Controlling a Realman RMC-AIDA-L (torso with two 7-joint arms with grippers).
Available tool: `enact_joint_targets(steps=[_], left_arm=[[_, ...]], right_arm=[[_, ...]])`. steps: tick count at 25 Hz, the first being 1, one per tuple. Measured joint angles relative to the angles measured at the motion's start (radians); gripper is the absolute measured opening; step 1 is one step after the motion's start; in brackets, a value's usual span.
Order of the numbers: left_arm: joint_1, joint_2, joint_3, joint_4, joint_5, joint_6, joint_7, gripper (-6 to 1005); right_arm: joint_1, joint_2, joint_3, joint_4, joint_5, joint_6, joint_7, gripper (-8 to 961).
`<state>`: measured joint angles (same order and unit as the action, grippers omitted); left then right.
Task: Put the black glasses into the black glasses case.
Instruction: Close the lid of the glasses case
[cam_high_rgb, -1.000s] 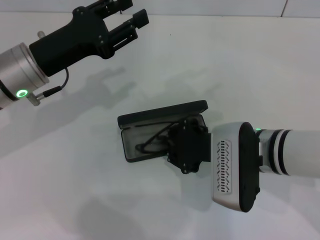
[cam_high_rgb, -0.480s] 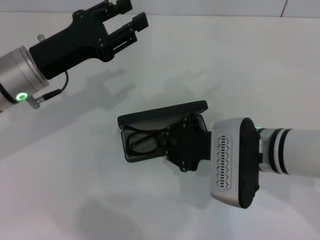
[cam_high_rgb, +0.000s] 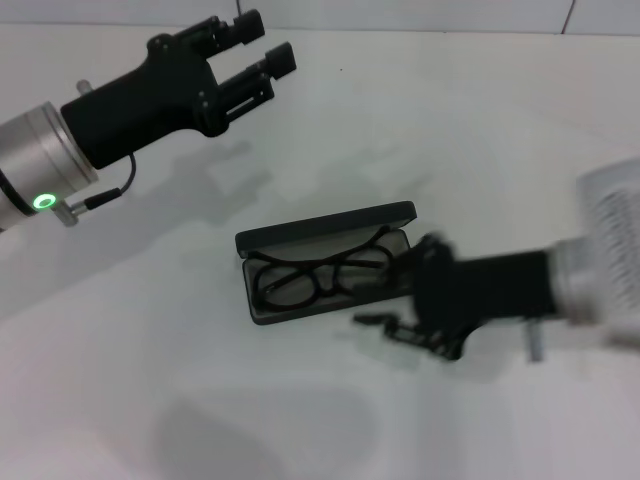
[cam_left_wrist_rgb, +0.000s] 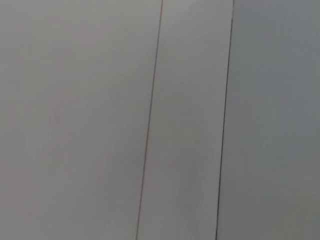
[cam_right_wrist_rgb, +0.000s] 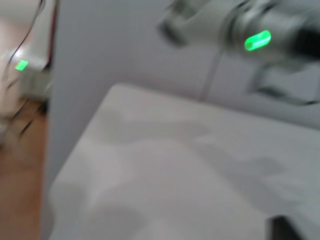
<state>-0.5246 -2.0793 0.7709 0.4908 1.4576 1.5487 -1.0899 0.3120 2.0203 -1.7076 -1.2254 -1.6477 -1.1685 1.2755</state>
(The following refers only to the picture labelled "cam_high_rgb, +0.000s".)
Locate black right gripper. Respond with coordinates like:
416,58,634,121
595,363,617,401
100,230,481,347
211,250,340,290
352,233,557,363

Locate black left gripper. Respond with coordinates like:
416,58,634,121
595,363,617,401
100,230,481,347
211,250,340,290
59,8,299,171

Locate black frame glasses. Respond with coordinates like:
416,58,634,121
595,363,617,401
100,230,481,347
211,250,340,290
254,224,409,311

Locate black glasses case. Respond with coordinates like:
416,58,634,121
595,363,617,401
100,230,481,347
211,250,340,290
234,200,419,327

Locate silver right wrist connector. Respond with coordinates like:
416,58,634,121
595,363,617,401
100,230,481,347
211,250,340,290
524,319,545,364

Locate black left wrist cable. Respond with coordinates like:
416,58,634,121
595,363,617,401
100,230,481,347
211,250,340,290
53,152,139,229

